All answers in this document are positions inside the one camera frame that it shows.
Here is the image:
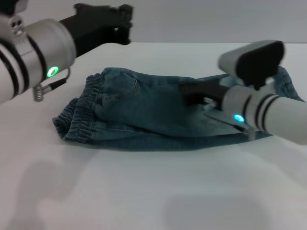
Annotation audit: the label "left wrist camera black silver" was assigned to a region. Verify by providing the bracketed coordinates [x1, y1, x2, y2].
[0, 0, 25, 16]

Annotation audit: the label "left arm cable with connector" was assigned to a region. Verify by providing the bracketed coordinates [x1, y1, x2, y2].
[32, 68, 71, 102]

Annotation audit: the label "blue denim shorts with cartoon print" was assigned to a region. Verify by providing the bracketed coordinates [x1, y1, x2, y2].
[52, 66, 307, 152]

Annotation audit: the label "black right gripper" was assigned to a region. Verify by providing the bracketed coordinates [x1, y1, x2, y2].
[179, 80, 229, 107]

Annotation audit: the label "right arm cable with connector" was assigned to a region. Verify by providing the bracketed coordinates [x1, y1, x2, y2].
[203, 99, 256, 140]

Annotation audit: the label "wrist camera black silver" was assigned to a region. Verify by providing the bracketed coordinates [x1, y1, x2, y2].
[217, 40, 286, 91]
[0, 0, 25, 16]

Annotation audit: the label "right wrist camera black silver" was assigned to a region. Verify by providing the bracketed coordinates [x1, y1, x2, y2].
[217, 40, 286, 91]

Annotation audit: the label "arm cable with connector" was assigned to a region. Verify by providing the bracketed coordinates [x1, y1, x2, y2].
[203, 99, 256, 140]
[32, 68, 71, 102]

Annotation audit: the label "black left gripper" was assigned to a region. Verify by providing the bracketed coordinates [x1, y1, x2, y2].
[58, 3, 134, 57]

